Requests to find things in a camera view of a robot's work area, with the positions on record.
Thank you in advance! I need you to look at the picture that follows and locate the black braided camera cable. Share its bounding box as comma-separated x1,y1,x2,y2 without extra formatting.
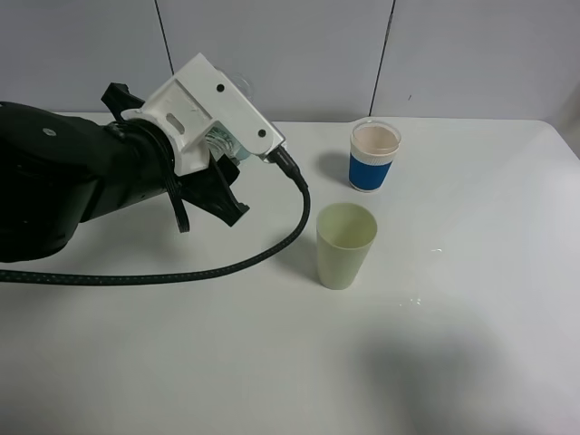
0,148,311,286

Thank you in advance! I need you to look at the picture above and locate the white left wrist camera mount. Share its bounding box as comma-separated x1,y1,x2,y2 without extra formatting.
121,53,285,176

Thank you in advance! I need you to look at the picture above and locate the light green plastic cup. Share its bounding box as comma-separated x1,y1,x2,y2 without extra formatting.
316,203,378,290

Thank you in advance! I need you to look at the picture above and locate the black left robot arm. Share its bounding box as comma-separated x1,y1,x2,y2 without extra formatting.
1,82,248,263

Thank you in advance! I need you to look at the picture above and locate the blue sleeve paper cup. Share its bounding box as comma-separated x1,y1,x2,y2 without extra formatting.
348,119,401,193

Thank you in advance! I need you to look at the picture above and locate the clear water bottle green label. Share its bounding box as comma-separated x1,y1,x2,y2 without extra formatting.
206,67,256,160

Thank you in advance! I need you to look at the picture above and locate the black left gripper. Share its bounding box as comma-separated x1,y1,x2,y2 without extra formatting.
101,82,249,227

